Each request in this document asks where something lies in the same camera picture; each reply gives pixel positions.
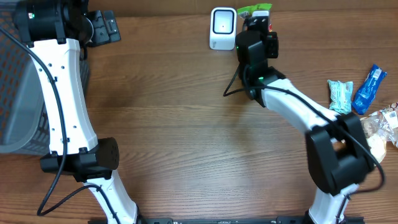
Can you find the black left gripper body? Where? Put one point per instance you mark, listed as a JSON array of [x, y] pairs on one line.
[[102, 34]]

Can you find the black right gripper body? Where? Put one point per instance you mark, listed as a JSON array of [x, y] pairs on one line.
[[268, 42]]

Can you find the mint green snack packet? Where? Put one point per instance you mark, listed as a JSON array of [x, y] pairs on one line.
[[340, 95]]

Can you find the blue snack bar wrapper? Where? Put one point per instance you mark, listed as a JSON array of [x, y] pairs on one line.
[[366, 93]]

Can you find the beige foil snack pouch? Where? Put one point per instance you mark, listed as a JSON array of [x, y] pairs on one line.
[[380, 127]]

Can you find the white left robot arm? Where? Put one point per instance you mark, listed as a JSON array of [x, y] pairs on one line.
[[57, 35]]

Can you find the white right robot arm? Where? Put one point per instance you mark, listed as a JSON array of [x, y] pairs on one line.
[[338, 155]]

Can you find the white barcode scanner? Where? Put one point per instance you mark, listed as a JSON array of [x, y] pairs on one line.
[[223, 28]]

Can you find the grey plastic mesh basket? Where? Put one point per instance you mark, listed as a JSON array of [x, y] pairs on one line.
[[24, 122]]

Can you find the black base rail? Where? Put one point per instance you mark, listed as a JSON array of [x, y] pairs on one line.
[[278, 220]]

